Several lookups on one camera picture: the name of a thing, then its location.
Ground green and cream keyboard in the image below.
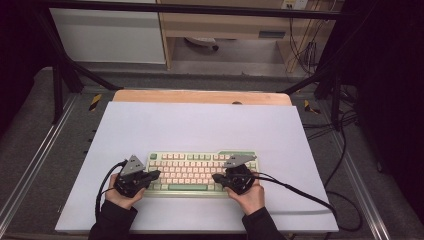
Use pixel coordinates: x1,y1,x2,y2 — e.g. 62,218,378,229
143,150,261,199

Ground yellow black tape strip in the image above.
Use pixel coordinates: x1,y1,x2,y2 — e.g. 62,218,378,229
88,93,103,112
303,99,322,115

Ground person's left hand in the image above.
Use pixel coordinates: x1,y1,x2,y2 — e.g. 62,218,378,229
105,173,146,211

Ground white board mat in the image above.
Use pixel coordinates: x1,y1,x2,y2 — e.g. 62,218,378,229
54,101,339,234

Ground black metal stand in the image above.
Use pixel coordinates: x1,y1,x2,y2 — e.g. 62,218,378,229
33,6,124,125
281,6,381,132

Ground left hand-held gripper black cable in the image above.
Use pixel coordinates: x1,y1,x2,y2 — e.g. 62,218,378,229
94,159,129,221

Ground hanging cable bundle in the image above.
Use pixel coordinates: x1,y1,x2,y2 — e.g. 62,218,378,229
286,16,329,76

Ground white power strip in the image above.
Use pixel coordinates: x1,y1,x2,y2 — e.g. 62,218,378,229
280,0,309,10

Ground aluminium rail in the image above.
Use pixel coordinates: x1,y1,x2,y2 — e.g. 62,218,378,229
328,133,391,240
0,94,79,228

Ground person's right hand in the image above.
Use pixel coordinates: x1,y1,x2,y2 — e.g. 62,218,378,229
223,176,266,216

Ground black floor cables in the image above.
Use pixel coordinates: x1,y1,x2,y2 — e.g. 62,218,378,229
301,109,359,141

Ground black metal crossbar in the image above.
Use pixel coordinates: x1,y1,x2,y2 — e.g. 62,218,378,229
33,0,346,21

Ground right hand-held gripper black cable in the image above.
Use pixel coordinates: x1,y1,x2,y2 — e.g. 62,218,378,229
254,172,364,233

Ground light wooden desk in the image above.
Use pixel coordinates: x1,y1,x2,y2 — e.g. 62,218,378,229
156,0,344,73

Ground white cabinet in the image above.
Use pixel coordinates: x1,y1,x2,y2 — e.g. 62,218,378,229
49,7,167,65

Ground white chair base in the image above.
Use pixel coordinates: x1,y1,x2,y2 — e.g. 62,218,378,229
184,36,220,52

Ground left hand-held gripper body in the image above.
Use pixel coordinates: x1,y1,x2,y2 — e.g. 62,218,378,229
113,154,152,198

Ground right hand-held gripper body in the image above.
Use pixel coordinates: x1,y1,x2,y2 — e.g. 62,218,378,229
222,153,258,196

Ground hand-held gripper black cable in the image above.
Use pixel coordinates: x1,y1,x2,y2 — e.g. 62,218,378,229
254,172,364,233
94,159,129,221

